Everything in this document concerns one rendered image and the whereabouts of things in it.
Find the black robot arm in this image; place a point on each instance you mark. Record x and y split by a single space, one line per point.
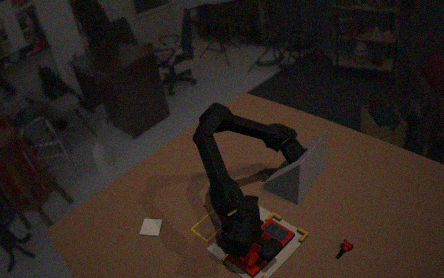
225 193

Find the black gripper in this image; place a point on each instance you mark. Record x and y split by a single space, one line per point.
269 249

